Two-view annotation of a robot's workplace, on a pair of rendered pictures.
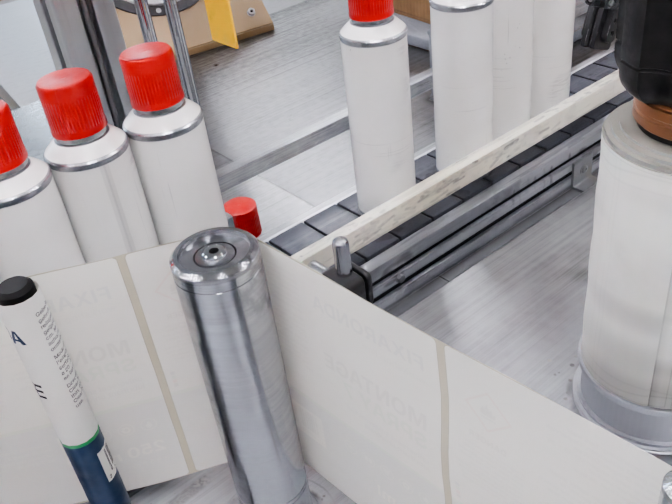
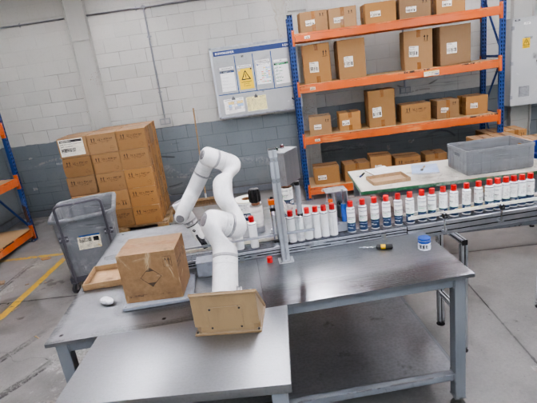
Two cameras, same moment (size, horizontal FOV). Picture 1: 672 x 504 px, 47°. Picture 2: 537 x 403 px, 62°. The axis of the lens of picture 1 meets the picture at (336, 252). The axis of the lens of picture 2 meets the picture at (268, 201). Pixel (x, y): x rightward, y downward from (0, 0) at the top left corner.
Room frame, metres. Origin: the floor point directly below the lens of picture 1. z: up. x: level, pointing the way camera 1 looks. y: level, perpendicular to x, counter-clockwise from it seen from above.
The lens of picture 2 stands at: (2.66, 1.42, 1.94)
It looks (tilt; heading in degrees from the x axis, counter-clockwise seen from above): 17 degrees down; 213
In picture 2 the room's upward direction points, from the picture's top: 8 degrees counter-clockwise
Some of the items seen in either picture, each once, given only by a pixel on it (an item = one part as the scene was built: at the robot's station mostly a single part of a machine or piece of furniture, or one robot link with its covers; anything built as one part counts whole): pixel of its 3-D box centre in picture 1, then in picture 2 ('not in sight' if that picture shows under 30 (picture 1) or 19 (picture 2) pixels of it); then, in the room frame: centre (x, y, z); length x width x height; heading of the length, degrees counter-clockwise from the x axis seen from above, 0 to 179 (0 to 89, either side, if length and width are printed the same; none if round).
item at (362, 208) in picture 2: not in sight; (363, 214); (0.17, 0.51, 0.98); 0.05 x 0.05 x 0.20
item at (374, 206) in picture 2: not in sight; (374, 213); (0.13, 0.57, 0.98); 0.05 x 0.05 x 0.20
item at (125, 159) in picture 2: not in sight; (120, 179); (-1.35, -3.48, 0.70); 1.20 x 0.82 x 1.39; 125
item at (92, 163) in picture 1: (111, 222); (291, 226); (0.44, 0.14, 0.98); 0.05 x 0.05 x 0.20
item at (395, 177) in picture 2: not in sight; (387, 178); (-1.21, 0.26, 0.82); 0.34 x 0.24 x 0.03; 125
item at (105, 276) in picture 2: not in sight; (113, 274); (1.08, -0.76, 0.85); 0.30 x 0.26 x 0.04; 126
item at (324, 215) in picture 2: not in sight; (324, 221); (0.31, 0.31, 0.98); 0.05 x 0.05 x 0.20
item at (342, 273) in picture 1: (349, 304); not in sight; (0.43, 0.00, 0.89); 0.03 x 0.03 x 0.12; 36
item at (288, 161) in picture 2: not in sight; (284, 165); (0.50, 0.19, 1.38); 0.17 x 0.10 x 0.19; 1
